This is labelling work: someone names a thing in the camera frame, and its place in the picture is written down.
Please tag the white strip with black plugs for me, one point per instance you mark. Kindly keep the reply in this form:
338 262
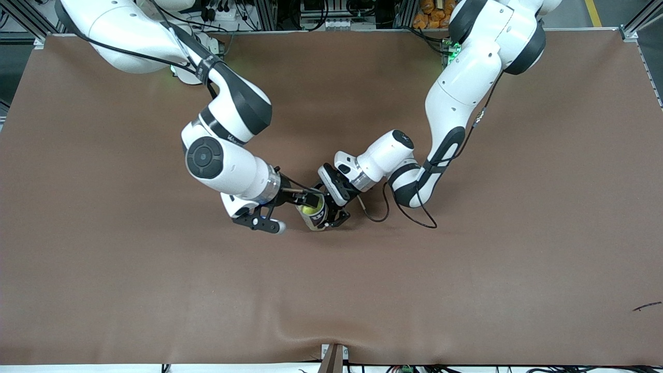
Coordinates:
222 13

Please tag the pile of orange objects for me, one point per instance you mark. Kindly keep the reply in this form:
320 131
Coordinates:
432 15

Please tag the grey metal equipment box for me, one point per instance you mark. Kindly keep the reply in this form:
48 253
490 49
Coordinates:
321 8

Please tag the brown table mat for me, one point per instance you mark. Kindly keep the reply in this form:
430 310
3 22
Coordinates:
331 290

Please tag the silver blue tennis ball can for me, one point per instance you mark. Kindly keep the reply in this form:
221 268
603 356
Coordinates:
317 221

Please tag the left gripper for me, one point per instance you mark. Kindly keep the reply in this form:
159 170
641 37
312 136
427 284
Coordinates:
343 193

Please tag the yellow-green tennis ball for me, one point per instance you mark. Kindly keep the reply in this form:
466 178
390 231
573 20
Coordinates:
309 210

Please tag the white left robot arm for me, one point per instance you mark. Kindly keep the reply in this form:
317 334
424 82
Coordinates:
466 77

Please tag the small white power strip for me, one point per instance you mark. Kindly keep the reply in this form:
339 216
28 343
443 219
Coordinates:
337 24

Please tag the small dark twig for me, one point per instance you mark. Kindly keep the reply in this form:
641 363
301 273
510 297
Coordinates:
647 306

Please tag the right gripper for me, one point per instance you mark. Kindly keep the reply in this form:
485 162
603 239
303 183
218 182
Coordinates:
290 195

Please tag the aluminium frame post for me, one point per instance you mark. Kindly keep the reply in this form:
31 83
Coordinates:
265 13
406 13

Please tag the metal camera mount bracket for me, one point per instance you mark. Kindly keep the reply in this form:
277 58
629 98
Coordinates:
334 360

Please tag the aluminium frame profile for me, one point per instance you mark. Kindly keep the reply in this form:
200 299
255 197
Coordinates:
26 20
642 18

